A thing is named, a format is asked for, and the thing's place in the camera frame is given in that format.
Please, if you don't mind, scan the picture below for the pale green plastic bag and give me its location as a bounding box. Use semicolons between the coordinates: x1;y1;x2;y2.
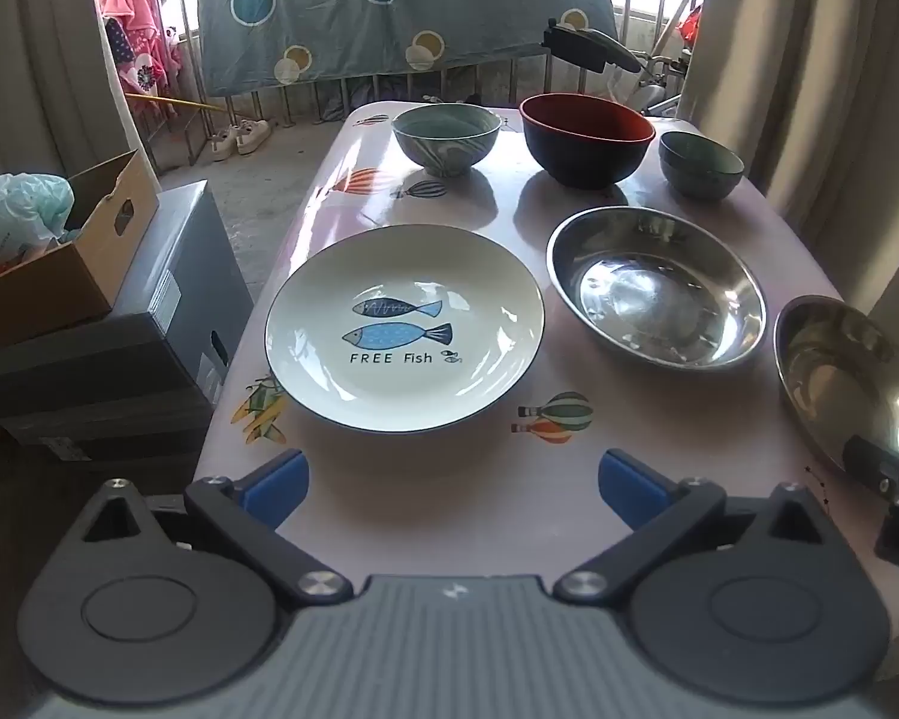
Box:
0;174;76;272

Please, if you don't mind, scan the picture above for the white fish print plate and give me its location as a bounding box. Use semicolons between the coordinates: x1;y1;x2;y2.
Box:
264;225;547;436

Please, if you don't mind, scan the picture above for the black exercise bike seat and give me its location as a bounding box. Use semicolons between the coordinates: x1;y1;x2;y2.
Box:
541;17;641;76

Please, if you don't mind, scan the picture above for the small green bowl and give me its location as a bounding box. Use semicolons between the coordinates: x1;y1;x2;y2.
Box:
662;161;744;201
657;130;746;175

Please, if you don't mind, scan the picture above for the marbled green bowl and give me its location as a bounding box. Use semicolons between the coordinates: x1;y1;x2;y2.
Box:
391;103;503;177

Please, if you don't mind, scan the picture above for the large steel bowl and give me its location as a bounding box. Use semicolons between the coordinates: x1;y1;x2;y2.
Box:
545;206;767;371

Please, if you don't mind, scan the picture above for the exercise bike frame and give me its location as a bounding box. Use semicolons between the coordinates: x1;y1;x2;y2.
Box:
629;52;692;119

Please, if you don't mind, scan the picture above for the yellow stick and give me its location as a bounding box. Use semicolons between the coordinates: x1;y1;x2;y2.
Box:
123;92;233;117

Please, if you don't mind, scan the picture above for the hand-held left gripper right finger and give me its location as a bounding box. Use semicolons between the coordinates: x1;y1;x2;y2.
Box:
553;449;829;604

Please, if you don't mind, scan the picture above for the cardboard box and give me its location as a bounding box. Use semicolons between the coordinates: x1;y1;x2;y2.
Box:
0;150;160;361

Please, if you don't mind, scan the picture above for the grey storage box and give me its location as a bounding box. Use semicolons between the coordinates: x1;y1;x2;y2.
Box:
112;180;256;406

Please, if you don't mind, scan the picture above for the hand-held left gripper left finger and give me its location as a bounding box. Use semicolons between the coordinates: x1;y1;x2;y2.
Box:
82;449;353;608

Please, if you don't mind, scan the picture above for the red and black bowl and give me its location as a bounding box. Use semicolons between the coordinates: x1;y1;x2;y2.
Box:
519;93;656;190

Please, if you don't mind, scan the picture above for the black box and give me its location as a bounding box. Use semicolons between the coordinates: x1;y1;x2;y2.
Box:
0;310;218;466

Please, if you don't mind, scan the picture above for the metal balcony railing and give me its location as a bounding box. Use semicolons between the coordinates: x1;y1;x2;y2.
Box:
90;0;709;170

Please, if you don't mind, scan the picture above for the beige curtain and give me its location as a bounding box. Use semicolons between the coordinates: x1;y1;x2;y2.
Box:
0;0;147;196
689;0;899;316

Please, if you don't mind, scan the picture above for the pink floral garment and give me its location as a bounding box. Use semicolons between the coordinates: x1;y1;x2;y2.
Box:
112;15;185;119

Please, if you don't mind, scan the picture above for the blue blanket with circles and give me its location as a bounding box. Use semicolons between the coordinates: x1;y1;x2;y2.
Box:
195;0;619;98

